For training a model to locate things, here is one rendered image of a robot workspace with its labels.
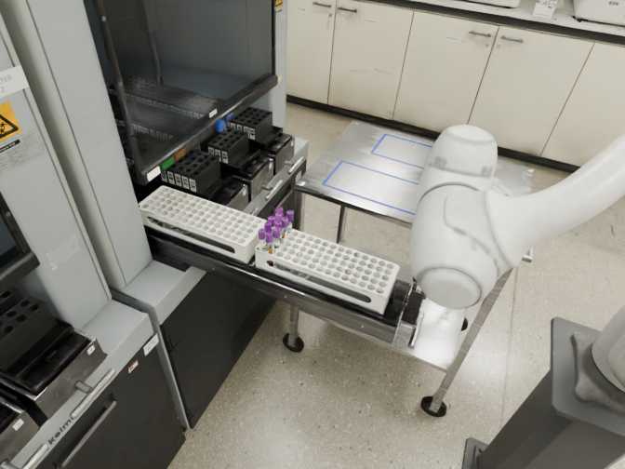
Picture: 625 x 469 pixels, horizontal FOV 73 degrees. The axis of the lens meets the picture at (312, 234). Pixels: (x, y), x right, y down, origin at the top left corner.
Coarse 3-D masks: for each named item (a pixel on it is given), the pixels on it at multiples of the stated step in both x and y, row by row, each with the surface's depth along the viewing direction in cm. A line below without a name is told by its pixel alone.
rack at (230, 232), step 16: (160, 192) 104; (176, 192) 104; (144, 208) 99; (160, 208) 99; (176, 208) 99; (192, 208) 100; (208, 208) 100; (224, 208) 101; (160, 224) 103; (176, 224) 96; (192, 224) 97; (208, 224) 97; (224, 224) 96; (240, 224) 97; (256, 224) 97; (192, 240) 98; (208, 240) 100; (224, 240) 93; (240, 240) 94; (256, 240) 95; (240, 256) 94
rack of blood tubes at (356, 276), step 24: (288, 240) 94; (312, 240) 94; (264, 264) 92; (288, 264) 89; (312, 264) 89; (336, 264) 89; (360, 264) 91; (384, 264) 91; (336, 288) 91; (360, 288) 84; (384, 288) 85
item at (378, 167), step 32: (352, 128) 143; (384, 128) 144; (320, 160) 127; (352, 160) 128; (384, 160) 129; (416, 160) 130; (320, 192) 115; (352, 192) 116; (384, 192) 117; (416, 192) 118; (512, 192) 121; (384, 256) 176; (448, 320) 153; (480, 320) 117; (416, 352) 142; (448, 352) 143; (448, 384) 140
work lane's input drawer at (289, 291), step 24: (168, 240) 100; (192, 264) 101; (216, 264) 96; (240, 264) 95; (264, 288) 94; (288, 288) 91; (312, 288) 90; (408, 288) 93; (312, 312) 92; (336, 312) 89; (360, 312) 88; (384, 312) 86; (384, 336) 87
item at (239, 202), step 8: (136, 184) 116; (152, 184) 115; (232, 184) 116; (240, 184) 116; (152, 192) 115; (224, 192) 113; (232, 192) 113; (240, 192) 115; (216, 200) 110; (224, 200) 110; (232, 200) 112; (240, 200) 117; (240, 208) 118; (256, 208) 119
